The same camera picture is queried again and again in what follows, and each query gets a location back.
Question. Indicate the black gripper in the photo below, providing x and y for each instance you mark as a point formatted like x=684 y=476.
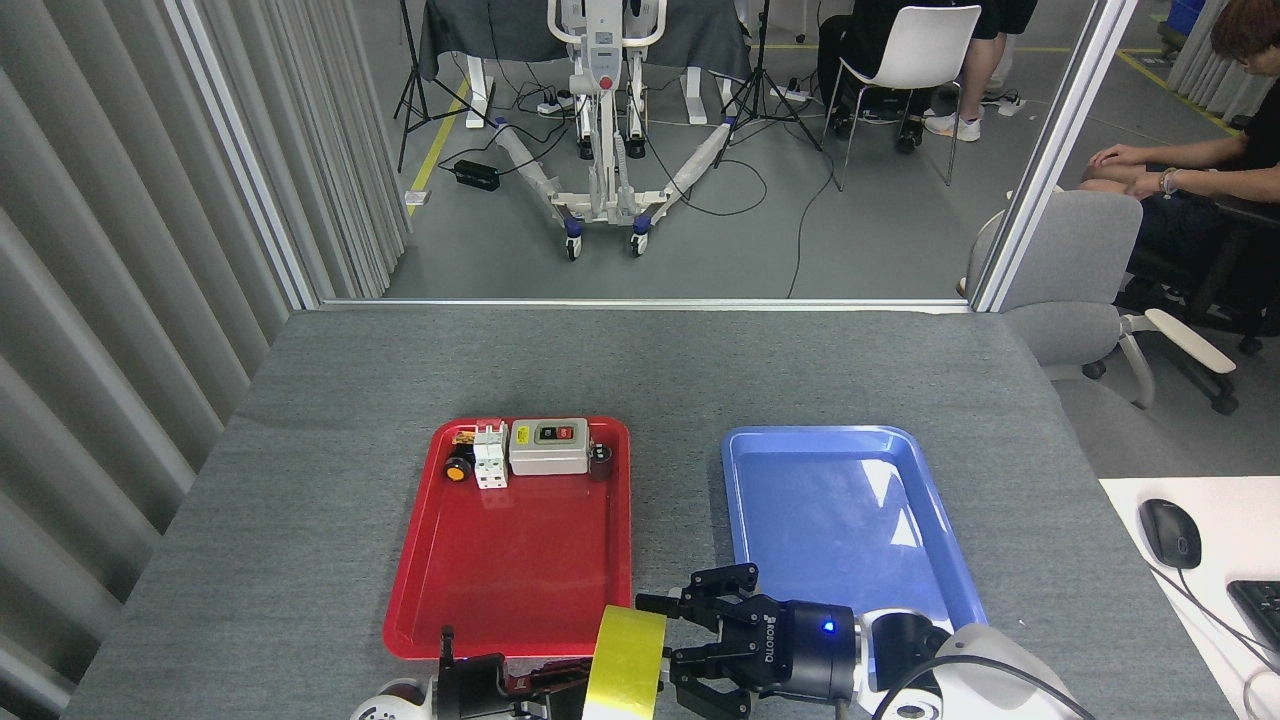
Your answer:
x=478 y=690
x=810 y=650

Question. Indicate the yellow tape roll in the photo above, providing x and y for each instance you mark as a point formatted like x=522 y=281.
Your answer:
x=625 y=665

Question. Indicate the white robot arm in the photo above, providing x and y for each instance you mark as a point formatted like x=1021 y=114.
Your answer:
x=990 y=670
x=400 y=705

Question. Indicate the red plastic tray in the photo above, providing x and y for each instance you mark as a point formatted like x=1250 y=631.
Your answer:
x=510 y=560

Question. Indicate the blue plastic tray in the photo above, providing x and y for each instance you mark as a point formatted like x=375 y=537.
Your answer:
x=830 y=520

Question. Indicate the dark cylindrical knob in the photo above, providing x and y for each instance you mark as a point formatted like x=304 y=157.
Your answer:
x=600 y=465

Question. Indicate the white circuit breaker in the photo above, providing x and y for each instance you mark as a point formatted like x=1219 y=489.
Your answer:
x=490 y=465

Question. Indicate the black orange push button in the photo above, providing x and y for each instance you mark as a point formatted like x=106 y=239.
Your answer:
x=457 y=470

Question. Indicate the black computer mouse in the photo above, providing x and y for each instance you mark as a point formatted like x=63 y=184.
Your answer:
x=1170 y=535

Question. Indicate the small white floor box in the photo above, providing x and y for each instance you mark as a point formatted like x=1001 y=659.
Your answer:
x=416 y=198

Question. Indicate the black power adapter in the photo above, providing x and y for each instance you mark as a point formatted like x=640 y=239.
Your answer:
x=476 y=176

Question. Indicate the grey office chair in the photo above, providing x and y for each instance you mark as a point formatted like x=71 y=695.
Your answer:
x=1080 y=250

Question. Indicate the black keyboard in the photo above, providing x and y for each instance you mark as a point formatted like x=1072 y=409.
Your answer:
x=1262 y=612

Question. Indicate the white power strip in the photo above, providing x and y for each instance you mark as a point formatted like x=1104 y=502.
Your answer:
x=797 y=94
x=1012 y=102
x=556 y=104

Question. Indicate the white wheeled stand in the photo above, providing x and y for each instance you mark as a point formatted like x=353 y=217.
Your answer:
x=603 y=60

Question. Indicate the grey pleated curtain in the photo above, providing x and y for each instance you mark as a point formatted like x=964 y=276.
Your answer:
x=320 y=120
x=1195 y=70
x=100 y=300

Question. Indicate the black tripod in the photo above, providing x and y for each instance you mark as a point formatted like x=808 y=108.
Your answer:
x=765 y=40
x=408 y=45

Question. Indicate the white plastic chair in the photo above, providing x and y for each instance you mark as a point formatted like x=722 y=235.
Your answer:
x=920 y=45

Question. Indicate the black office chair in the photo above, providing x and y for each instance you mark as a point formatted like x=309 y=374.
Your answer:
x=1235 y=270

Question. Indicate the person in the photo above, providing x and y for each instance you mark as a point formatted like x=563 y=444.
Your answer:
x=1005 y=15
x=1262 y=150
x=870 y=25

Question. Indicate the table with dark cloth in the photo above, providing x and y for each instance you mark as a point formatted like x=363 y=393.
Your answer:
x=470 y=30

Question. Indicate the blue bin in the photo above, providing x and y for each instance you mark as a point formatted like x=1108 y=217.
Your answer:
x=1188 y=12

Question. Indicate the grey two-button switch box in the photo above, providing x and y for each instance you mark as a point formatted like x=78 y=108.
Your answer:
x=545 y=458

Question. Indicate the silver frame rail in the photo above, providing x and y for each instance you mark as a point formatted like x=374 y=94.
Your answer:
x=640 y=303

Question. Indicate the silver frame post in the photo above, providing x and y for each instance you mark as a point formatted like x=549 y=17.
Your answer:
x=1052 y=150
x=243 y=150

